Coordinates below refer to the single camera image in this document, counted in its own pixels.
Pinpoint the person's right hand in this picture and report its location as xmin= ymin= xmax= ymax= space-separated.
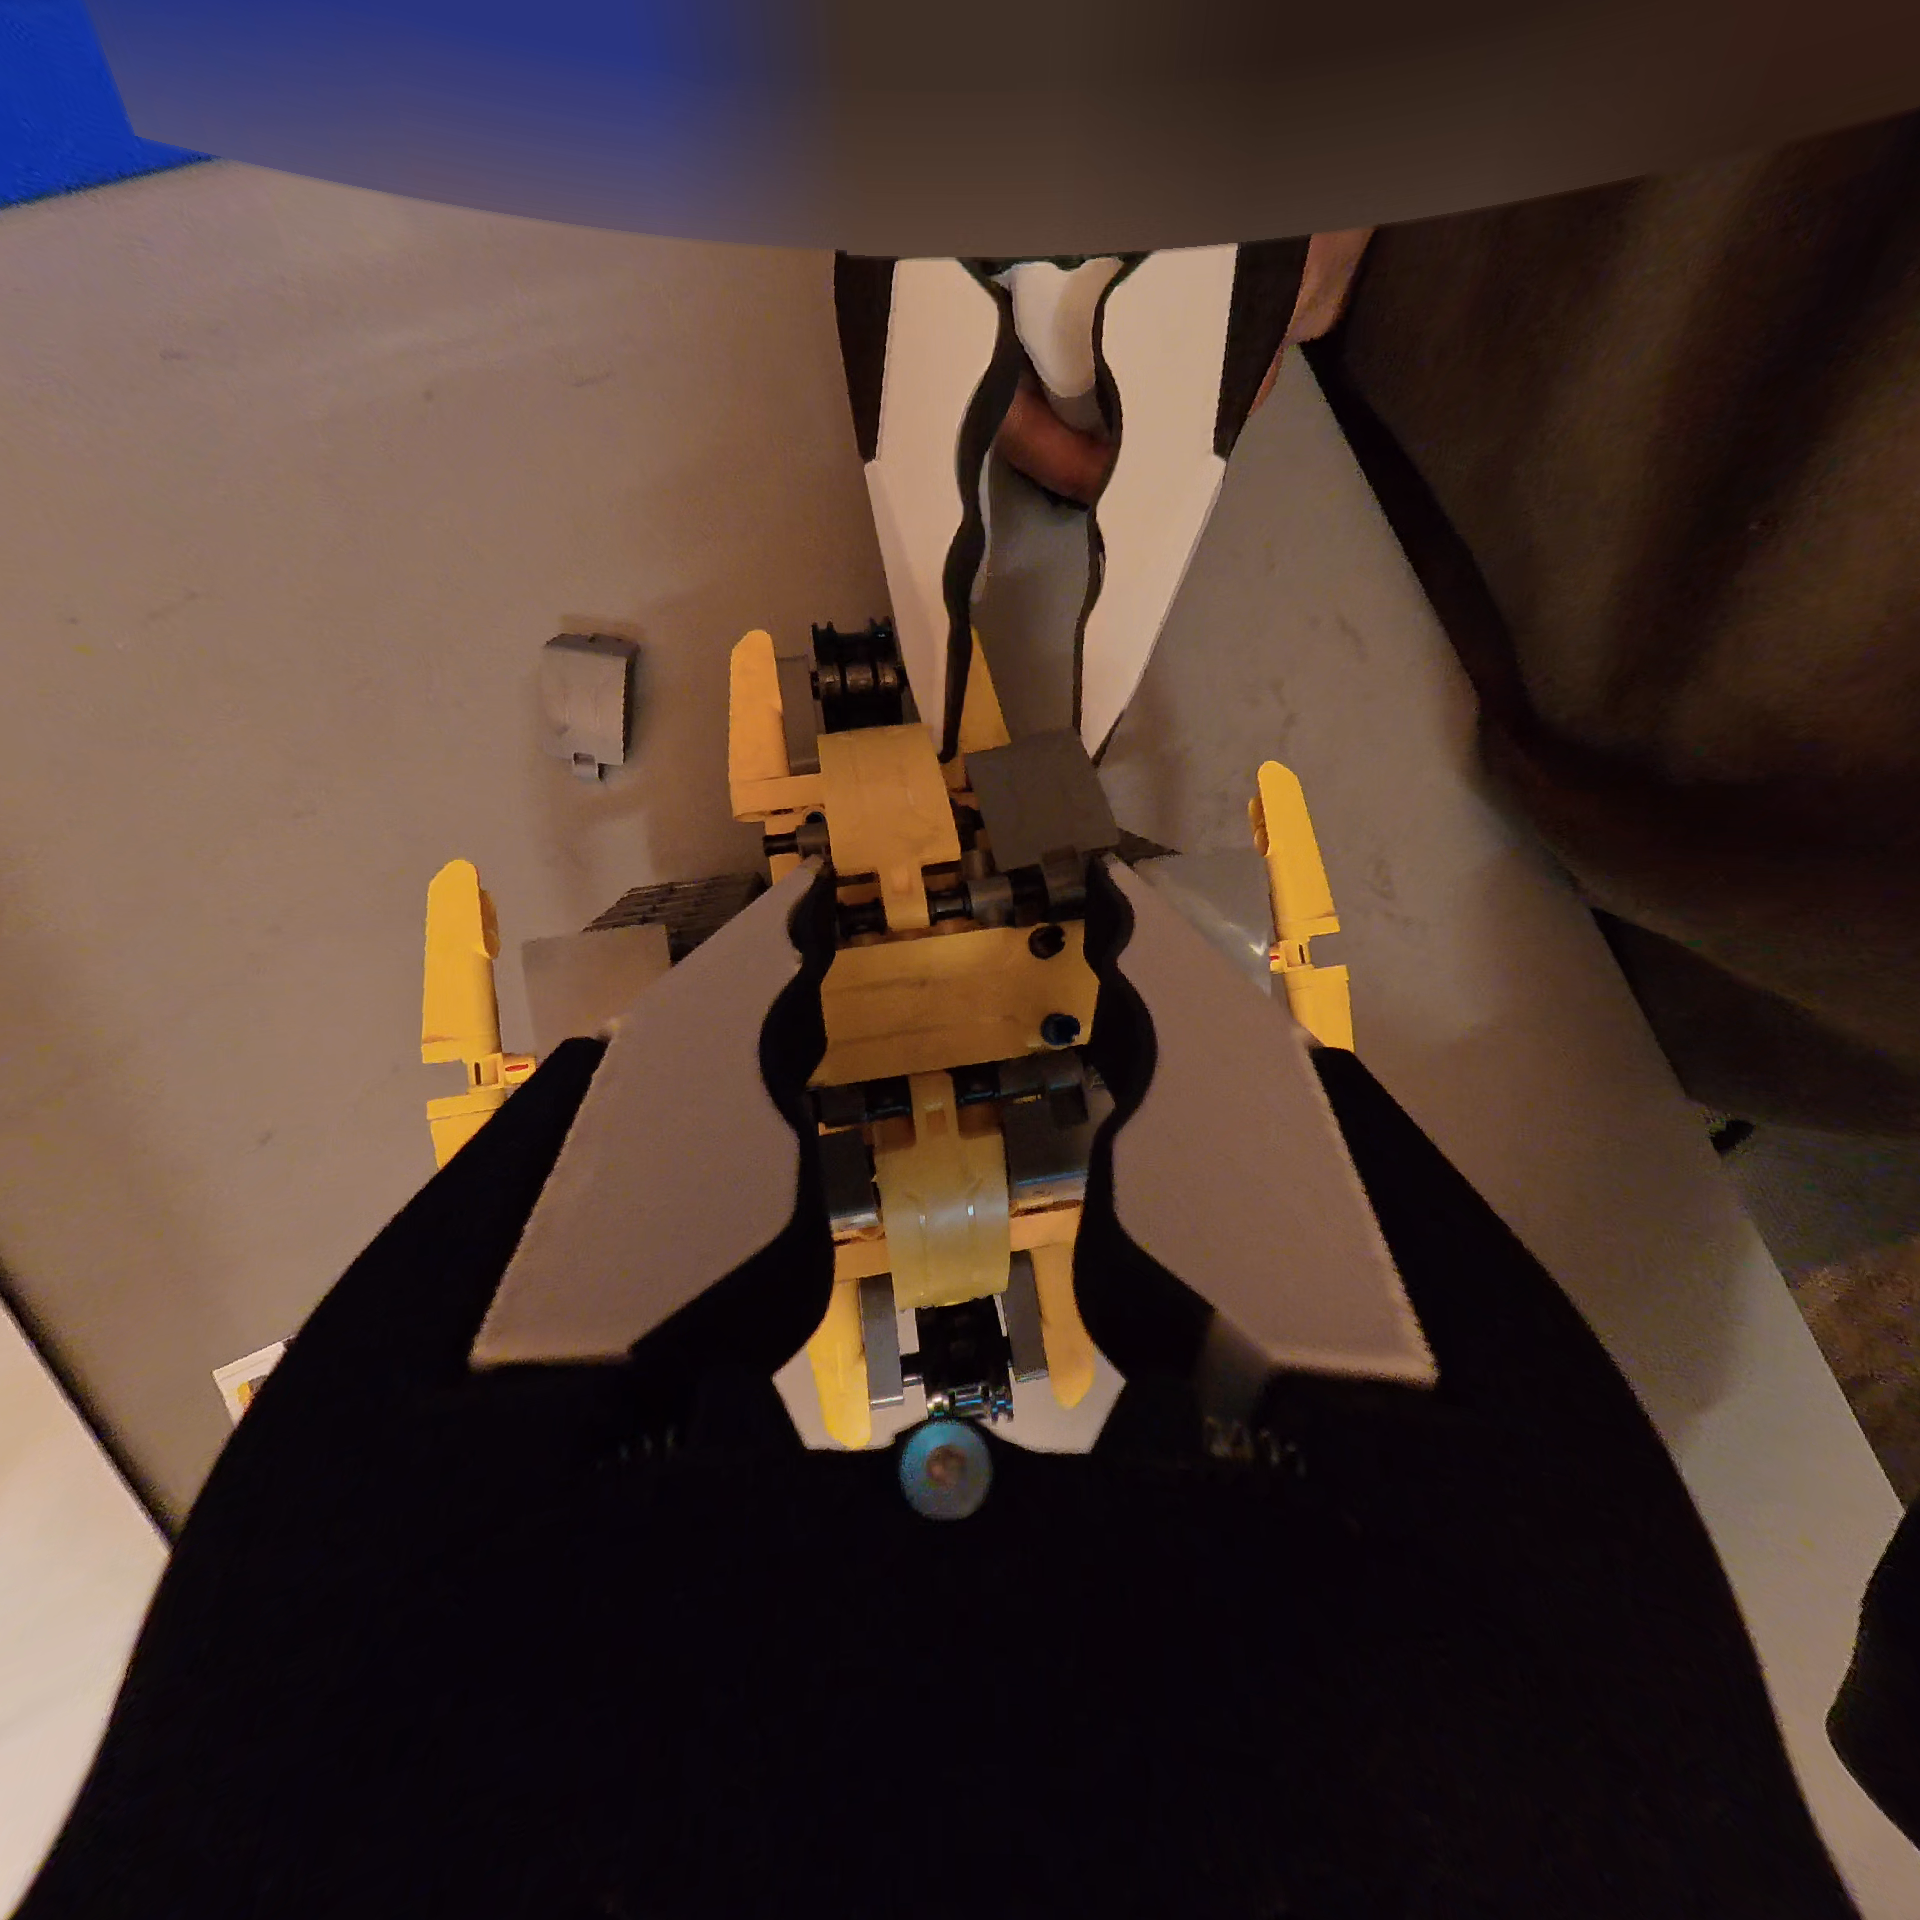
xmin=1001 ymin=382 xmax=1124 ymax=509

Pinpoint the yellow black toy tracked vehicle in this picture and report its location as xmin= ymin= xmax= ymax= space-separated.
xmin=420 ymin=614 xmax=1353 ymax=1448

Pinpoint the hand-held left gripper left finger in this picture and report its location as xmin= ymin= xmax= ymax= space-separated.
xmin=465 ymin=859 xmax=836 ymax=1373

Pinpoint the small grey curved panel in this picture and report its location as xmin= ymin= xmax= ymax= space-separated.
xmin=966 ymin=736 xmax=1120 ymax=887
xmin=539 ymin=630 xmax=639 ymax=782

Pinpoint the blue storage bin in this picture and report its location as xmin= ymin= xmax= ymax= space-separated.
xmin=0 ymin=0 xmax=213 ymax=207

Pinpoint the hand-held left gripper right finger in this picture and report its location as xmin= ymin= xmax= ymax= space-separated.
xmin=1075 ymin=852 xmax=1441 ymax=1430

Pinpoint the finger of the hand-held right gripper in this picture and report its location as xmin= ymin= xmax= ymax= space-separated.
xmin=1072 ymin=248 xmax=1244 ymax=763
xmin=863 ymin=258 xmax=1003 ymax=759

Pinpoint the person's brown clothing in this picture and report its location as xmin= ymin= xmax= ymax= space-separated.
xmin=1319 ymin=111 xmax=1920 ymax=1144

